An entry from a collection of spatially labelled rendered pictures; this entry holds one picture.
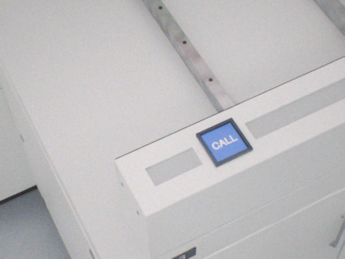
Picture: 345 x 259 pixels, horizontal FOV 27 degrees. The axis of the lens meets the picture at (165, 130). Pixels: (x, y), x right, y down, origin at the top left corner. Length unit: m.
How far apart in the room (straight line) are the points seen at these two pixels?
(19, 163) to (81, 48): 0.67
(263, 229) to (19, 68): 0.49
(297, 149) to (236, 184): 0.09
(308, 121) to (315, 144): 0.03
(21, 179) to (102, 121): 0.79
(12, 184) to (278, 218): 0.94
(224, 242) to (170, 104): 0.24
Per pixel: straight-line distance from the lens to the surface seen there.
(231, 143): 0.94
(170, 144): 0.94
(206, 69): 1.16
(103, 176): 1.09
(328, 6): 1.28
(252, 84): 1.18
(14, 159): 1.82
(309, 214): 1.21
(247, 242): 1.16
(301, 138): 0.96
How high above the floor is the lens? 1.76
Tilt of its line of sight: 57 degrees down
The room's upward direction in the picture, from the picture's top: 2 degrees counter-clockwise
